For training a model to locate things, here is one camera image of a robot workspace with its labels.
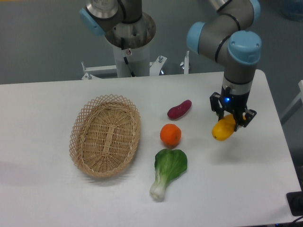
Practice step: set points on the green bok choy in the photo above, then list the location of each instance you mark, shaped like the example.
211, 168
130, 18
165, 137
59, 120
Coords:
169, 165

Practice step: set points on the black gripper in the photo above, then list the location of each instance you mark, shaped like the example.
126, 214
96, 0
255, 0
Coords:
230, 102

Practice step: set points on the yellow mango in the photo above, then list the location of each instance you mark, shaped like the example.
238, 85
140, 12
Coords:
224, 128

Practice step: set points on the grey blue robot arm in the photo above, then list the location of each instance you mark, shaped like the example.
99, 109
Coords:
226, 40

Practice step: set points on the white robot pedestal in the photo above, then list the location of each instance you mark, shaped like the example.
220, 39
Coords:
131, 45

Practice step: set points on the woven wicker basket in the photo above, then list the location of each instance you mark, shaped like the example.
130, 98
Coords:
105, 136

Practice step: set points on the black device at edge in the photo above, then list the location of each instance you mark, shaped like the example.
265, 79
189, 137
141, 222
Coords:
295, 202

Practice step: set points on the orange fruit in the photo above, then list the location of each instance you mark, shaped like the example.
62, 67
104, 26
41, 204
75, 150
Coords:
170, 135

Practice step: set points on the white metal base frame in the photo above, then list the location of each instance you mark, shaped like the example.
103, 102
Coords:
155, 68

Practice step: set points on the purple sweet potato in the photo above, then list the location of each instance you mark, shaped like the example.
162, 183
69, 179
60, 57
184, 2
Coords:
179, 110

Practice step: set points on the white frame right edge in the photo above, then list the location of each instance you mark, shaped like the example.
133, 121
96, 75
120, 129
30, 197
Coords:
294, 105

